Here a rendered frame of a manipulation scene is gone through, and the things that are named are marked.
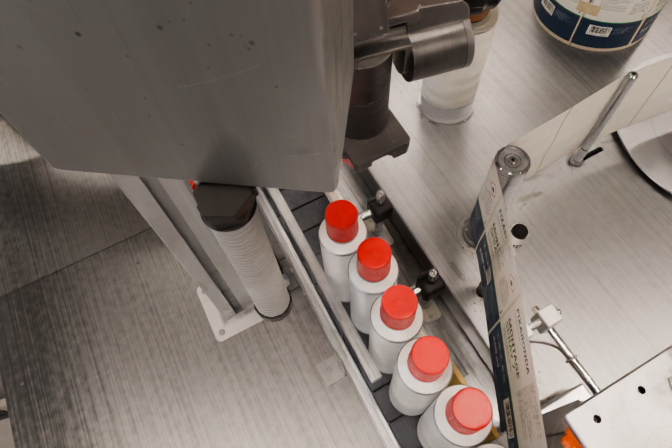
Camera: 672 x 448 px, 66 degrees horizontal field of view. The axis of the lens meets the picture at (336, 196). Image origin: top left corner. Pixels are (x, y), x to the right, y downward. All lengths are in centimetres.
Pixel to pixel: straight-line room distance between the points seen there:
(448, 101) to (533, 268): 26
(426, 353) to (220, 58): 33
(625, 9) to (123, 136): 80
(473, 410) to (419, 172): 41
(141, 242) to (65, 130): 56
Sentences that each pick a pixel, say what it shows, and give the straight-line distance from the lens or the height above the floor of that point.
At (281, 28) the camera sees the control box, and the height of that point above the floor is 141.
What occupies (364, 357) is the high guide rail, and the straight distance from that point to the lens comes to 59.
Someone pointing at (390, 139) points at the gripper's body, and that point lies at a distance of 53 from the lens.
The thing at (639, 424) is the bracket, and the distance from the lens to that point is 44.
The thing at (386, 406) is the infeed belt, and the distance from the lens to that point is 67.
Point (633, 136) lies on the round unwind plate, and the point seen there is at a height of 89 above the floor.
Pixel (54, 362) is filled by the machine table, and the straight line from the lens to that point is 83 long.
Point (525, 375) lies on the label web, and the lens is 53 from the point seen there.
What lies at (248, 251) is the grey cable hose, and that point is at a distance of 34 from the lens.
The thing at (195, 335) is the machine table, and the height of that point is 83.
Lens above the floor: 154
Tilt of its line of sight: 61 degrees down
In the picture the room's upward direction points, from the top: 5 degrees counter-clockwise
